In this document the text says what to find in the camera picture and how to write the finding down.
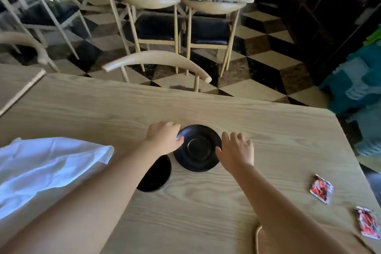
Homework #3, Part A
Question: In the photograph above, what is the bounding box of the person's right hand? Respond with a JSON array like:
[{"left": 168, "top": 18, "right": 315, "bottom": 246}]
[{"left": 215, "top": 131, "right": 254, "bottom": 174}]

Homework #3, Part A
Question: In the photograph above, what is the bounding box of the person's left hand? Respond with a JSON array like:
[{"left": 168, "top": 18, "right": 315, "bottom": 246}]
[{"left": 143, "top": 121, "right": 185, "bottom": 156}]

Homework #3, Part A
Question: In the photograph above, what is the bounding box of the black saucer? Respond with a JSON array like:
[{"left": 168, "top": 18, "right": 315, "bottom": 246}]
[{"left": 173, "top": 124, "right": 222, "bottom": 173}]

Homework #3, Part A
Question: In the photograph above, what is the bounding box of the black cup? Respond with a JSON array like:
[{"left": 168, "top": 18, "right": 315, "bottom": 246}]
[{"left": 136, "top": 154, "right": 172, "bottom": 193}]

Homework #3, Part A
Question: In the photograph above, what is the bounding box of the red sachet packet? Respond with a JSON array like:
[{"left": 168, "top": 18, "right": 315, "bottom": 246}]
[
  {"left": 309, "top": 174, "right": 334, "bottom": 205},
  {"left": 356, "top": 206, "right": 381, "bottom": 240}
]

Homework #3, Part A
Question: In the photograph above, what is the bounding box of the white cloth napkin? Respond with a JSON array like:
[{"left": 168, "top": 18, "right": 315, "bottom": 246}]
[{"left": 0, "top": 137, "right": 115, "bottom": 220}]

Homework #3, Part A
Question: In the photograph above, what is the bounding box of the brown wooden tray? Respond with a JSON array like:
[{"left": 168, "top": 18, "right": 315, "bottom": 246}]
[{"left": 254, "top": 223, "right": 374, "bottom": 254}]

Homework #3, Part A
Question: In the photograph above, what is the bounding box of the person's right forearm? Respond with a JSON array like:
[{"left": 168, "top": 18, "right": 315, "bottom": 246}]
[{"left": 231, "top": 160, "right": 362, "bottom": 254}]

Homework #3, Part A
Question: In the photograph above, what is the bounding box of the person's left forearm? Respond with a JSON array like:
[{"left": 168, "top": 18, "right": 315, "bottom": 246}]
[{"left": 0, "top": 142, "right": 167, "bottom": 254}]

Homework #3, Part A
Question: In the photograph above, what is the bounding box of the light wooden chair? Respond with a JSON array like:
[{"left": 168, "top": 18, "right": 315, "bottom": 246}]
[
  {"left": 102, "top": 50, "right": 212, "bottom": 92},
  {"left": 181, "top": 0, "right": 248, "bottom": 78},
  {"left": 0, "top": 31, "right": 60, "bottom": 73},
  {"left": 0, "top": 0, "right": 93, "bottom": 60},
  {"left": 119, "top": 0, "right": 183, "bottom": 74}
]

